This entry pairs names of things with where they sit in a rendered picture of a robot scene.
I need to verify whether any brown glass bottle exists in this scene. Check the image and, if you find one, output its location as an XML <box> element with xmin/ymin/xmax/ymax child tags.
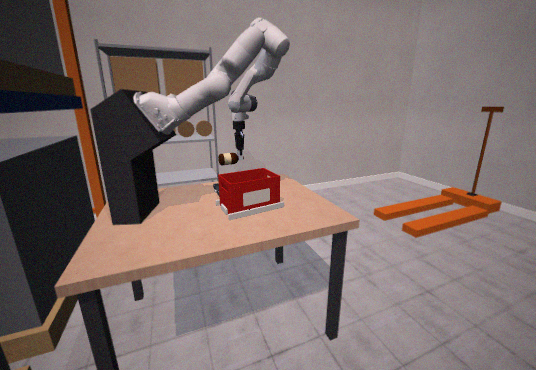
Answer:
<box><xmin>218</xmin><ymin>153</ymin><xmax>239</xmax><ymax>165</ymax></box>

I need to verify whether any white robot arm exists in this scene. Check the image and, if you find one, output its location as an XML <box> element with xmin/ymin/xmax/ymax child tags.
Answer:
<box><xmin>133</xmin><ymin>18</ymin><xmax>290</xmax><ymax>135</ymax></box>

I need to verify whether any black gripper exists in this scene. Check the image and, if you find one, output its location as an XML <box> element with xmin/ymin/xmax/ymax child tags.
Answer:
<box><xmin>233</xmin><ymin>121</ymin><xmax>245</xmax><ymax>160</ymax></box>

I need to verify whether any dark red crate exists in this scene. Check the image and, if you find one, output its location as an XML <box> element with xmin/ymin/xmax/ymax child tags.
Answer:
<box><xmin>218</xmin><ymin>168</ymin><xmax>280</xmax><ymax>214</ymax></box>

